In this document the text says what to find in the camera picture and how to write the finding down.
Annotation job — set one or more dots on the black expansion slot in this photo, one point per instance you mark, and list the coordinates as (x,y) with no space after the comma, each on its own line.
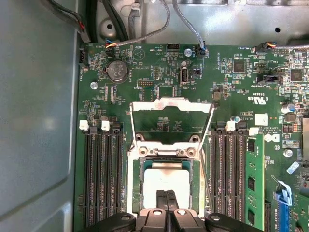
(267,217)

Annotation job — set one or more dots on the green motherboard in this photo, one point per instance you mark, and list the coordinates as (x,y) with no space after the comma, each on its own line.
(241,96)

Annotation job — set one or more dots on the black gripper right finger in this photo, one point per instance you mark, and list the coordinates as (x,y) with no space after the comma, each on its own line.
(186,222)

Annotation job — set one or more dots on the blue expansion slot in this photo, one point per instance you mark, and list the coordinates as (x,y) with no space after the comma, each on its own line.
(282,217)

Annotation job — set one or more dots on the round coin battery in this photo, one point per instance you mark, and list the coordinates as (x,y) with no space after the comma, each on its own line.
(117,71)

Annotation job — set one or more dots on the pale blue slot latch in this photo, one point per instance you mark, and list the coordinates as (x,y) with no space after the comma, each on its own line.
(286,193)

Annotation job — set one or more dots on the metal internal USB port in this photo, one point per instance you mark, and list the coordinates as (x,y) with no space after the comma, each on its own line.
(184,76)

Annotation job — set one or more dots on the small cylindrical capacitor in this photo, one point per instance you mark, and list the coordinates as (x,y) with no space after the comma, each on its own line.
(288,107)

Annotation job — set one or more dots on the silver motherboard screw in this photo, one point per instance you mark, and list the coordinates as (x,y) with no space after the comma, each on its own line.
(187,52)
(288,152)
(94,85)

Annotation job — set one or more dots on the silver CPU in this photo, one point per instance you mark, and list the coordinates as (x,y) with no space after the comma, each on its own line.
(166,180)

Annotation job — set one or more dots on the metal socket cover frame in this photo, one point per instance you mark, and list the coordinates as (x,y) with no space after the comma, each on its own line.
(173,102)

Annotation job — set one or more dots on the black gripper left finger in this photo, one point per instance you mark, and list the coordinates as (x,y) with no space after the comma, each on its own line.
(154,222)

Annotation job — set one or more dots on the green RAM stick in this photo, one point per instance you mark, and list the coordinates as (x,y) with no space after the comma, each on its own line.
(254,169)

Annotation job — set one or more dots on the metal CPU socket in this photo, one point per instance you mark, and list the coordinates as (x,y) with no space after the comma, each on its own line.
(132,188)

